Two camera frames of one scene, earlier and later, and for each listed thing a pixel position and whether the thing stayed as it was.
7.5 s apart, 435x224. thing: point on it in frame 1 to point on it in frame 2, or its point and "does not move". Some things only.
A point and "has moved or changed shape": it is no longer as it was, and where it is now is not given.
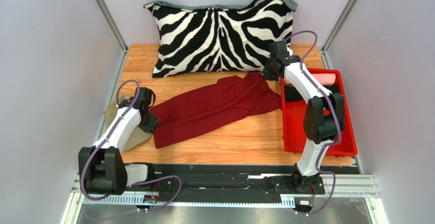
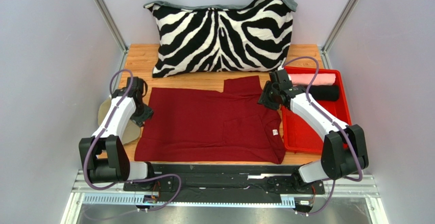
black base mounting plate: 230,183 does not move
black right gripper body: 269,72 to 266,98
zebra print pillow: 194,39 does not move
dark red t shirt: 219,106 has moved or changed shape
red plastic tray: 292,114 does not move
